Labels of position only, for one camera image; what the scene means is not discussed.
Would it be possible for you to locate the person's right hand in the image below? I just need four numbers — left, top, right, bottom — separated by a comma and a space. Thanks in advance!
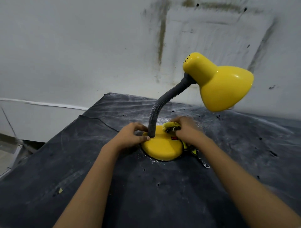
170, 116, 210, 148

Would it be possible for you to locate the person's left hand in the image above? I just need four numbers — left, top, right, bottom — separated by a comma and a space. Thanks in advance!
107, 122, 151, 152

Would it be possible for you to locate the yellow and black cleaning cloth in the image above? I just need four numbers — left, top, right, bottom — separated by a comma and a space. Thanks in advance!
162, 121, 210, 169

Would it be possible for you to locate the yellow table lamp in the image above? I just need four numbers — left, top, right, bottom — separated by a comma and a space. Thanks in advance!
141, 52, 255, 162

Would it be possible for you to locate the person's right forearm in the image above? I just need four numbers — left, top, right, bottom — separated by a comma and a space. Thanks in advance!
193, 138, 301, 228

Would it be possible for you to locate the person's left forearm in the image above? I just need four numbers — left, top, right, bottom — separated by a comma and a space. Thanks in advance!
53, 143, 122, 228

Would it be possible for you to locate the black table cover sheet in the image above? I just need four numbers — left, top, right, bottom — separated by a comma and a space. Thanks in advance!
0, 92, 301, 228

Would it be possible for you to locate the black lamp power cord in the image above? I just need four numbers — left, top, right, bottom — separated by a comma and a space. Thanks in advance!
78, 114, 119, 133

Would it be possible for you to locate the white wall cable strip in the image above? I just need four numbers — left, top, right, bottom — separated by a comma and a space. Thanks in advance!
0, 97, 89, 111

